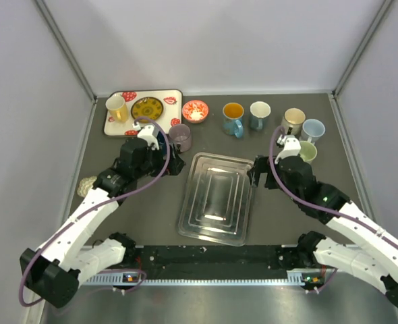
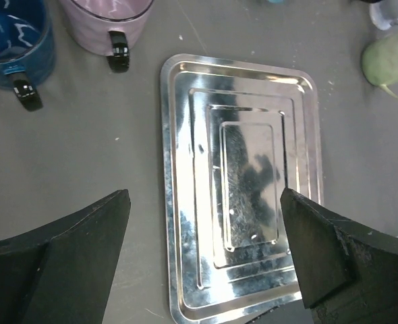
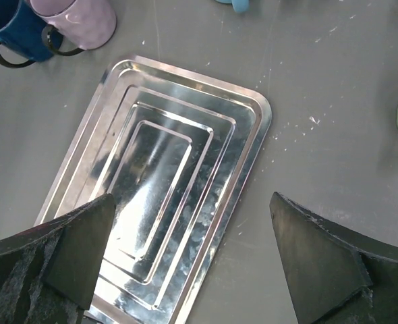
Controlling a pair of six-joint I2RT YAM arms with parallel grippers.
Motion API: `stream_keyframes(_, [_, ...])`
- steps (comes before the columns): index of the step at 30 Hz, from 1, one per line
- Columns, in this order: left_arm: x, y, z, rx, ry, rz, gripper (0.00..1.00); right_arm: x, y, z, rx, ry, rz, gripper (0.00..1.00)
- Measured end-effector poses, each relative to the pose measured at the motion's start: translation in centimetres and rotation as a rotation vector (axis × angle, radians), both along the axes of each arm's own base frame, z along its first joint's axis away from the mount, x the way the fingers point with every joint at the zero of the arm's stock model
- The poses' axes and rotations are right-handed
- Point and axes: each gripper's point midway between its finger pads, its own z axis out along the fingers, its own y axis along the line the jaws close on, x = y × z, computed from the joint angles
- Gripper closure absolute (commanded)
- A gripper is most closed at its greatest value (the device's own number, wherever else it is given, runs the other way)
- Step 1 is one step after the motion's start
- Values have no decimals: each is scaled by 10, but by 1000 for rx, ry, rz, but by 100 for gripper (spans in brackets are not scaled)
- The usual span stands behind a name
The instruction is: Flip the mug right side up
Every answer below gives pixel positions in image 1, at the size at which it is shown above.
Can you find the light green mug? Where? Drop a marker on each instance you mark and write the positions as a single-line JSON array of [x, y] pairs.
[[308, 151]]

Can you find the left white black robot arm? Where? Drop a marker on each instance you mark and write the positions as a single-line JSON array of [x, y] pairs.
[[58, 268]]

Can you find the teal mug white inside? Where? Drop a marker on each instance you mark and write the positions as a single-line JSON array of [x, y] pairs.
[[259, 113]]

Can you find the white strawberry rectangular plate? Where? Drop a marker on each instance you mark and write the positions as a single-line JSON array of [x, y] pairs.
[[172, 103]]

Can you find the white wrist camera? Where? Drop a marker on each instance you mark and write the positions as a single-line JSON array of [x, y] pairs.
[[290, 147], [149, 133]]

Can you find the blue mug orange inside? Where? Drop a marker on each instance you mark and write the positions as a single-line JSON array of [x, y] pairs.
[[233, 119]]

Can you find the yellow green patterned saucer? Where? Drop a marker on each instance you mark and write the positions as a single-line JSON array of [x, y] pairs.
[[150, 107]]

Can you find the silver metal tray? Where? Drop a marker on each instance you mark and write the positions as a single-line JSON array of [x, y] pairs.
[[216, 205]]

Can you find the light blue mug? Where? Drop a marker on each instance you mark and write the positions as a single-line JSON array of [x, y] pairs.
[[312, 130]]

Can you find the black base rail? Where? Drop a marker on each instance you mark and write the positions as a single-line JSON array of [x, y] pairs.
[[218, 262]]

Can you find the cream beige mug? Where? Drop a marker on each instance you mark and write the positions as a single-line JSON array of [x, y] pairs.
[[292, 121]]

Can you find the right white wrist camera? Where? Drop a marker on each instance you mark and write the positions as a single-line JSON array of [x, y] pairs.
[[290, 147]]

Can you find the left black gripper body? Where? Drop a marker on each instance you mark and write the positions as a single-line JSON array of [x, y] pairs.
[[173, 169]]

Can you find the yellow white mug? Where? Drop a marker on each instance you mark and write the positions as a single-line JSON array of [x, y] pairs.
[[116, 106]]

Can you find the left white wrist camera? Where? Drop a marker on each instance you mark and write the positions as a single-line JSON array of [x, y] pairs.
[[149, 133]]

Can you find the red patterned small bowl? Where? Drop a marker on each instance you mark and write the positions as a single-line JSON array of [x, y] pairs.
[[195, 111]]

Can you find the small floral dish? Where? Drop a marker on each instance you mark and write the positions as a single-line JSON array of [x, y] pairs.
[[85, 185]]

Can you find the purple mug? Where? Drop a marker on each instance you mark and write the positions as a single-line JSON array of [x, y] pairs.
[[181, 136]]

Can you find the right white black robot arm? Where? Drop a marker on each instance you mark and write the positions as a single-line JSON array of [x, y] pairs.
[[377, 261]]

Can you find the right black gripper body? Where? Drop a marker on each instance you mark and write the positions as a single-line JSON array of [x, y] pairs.
[[264, 165]]

